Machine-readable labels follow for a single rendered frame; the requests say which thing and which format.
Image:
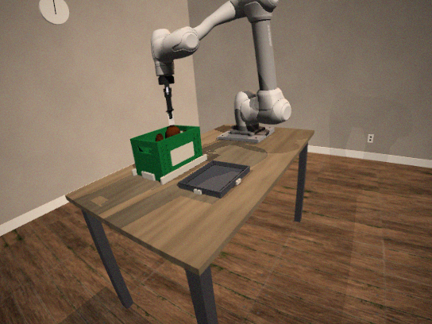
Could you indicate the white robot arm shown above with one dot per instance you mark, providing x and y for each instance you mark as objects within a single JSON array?
[{"x": 267, "y": 106}]

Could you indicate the green bottle crate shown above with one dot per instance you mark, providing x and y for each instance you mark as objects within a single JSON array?
[{"x": 167, "y": 155}]

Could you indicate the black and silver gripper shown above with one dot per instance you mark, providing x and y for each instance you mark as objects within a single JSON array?
[{"x": 166, "y": 80}]

